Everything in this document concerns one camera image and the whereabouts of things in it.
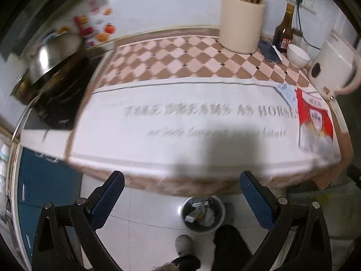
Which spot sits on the white bowl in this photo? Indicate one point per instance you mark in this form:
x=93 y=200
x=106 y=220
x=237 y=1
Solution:
x=297 y=55

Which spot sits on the checkered tablecloth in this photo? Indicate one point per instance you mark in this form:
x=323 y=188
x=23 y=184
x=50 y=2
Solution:
x=169 y=135

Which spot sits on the small seasoning jar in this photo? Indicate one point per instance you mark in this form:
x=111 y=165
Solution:
x=297 y=35

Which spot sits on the blue base cabinet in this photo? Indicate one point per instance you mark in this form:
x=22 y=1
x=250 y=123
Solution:
x=42 y=180

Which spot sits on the grey slipper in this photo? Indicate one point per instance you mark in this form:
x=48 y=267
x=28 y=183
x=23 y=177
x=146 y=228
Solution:
x=184 y=245

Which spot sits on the black induction cooktop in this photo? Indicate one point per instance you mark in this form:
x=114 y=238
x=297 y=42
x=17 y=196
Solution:
x=59 y=115

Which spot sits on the dark sauce bottle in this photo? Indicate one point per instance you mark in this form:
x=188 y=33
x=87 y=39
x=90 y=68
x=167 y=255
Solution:
x=283 y=36

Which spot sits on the round grey trash bin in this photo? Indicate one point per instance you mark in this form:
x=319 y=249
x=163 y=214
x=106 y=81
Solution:
x=222 y=217

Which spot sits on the colourful wall stickers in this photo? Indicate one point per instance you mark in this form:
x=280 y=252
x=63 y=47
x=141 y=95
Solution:
x=108 y=28

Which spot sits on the person's dark clothing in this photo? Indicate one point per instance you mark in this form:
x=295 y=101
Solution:
x=231 y=248

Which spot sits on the pale blue paper sachet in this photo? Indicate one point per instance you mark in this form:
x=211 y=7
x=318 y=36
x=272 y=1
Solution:
x=287 y=92

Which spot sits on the dark smartphone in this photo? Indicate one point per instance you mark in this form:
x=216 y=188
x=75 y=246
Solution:
x=269 y=51

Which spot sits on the white electric kettle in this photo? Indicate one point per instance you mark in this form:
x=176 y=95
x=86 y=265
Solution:
x=332 y=62

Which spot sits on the cream utensil holder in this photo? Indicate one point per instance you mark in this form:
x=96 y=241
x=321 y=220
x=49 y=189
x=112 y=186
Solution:
x=241 y=25

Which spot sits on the red and white snack bag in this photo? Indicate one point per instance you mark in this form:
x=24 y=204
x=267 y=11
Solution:
x=313 y=115

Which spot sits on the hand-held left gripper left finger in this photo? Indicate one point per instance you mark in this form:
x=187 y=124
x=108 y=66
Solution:
x=108 y=200

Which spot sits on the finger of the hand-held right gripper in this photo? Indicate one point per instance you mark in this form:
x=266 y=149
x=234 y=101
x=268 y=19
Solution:
x=355 y=174

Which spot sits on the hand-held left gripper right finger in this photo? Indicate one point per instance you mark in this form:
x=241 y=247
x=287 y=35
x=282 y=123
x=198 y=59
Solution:
x=255 y=200

